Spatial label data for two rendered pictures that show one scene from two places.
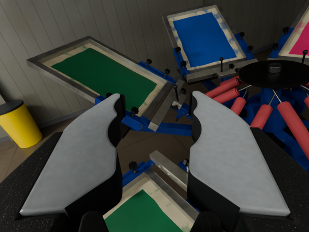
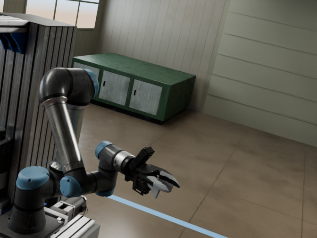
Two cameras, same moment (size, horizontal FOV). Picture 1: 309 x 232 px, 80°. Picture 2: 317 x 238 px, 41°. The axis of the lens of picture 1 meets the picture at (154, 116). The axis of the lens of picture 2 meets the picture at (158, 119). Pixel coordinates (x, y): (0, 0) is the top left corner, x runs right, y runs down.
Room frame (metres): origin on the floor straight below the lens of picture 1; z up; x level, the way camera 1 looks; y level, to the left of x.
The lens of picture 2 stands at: (0.70, -1.12, 2.23)
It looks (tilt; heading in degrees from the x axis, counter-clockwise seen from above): 16 degrees down; 122
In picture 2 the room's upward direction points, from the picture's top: 13 degrees clockwise
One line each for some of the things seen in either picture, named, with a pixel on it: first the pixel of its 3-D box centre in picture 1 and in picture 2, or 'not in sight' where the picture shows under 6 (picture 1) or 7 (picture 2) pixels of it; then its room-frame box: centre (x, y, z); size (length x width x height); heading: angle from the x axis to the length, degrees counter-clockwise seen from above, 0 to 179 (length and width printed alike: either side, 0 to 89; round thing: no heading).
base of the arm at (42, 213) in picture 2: not in sight; (28, 212); (-0.47, -0.05, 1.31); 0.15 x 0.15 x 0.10
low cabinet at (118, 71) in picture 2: not in sight; (134, 85); (-4.43, 5.95, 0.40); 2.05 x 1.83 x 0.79; 16
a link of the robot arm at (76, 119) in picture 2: not in sight; (68, 133); (-0.45, 0.08, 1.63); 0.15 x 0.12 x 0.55; 82
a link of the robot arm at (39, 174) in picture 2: not in sight; (33, 185); (-0.47, -0.04, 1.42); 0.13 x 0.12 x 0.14; 82
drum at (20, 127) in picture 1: (20, 124); not in sight; (2.82, 2.23, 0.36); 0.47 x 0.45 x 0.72; 106
